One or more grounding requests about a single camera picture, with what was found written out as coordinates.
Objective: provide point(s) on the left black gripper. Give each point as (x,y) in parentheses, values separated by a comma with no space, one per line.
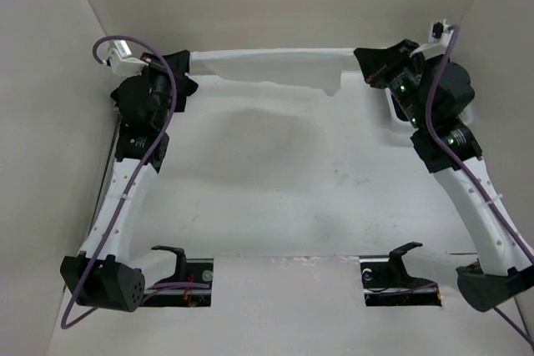
(179,63)

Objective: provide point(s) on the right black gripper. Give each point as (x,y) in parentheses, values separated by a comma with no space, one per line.
(377,64)

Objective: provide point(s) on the white tank top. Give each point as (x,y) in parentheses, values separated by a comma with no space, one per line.
(316,68)

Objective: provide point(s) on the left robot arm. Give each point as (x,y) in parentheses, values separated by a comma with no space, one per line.
(103,275)

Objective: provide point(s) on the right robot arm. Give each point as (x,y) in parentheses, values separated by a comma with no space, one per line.
(432,93)

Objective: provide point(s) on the stack of black tank tops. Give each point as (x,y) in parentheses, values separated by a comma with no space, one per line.
(125,99)

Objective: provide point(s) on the white plastic basket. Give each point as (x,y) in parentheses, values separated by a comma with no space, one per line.
(396,114)

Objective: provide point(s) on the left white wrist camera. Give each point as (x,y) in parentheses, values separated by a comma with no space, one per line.
(121,60)

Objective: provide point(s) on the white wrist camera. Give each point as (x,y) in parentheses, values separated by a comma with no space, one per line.
(439,36)
(121,60)

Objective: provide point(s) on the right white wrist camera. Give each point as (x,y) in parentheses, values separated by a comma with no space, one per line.
(439,36)

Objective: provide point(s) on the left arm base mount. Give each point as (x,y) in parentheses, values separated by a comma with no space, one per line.
(188,286)

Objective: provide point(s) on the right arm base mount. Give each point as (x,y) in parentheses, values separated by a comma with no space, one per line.
(386,282)

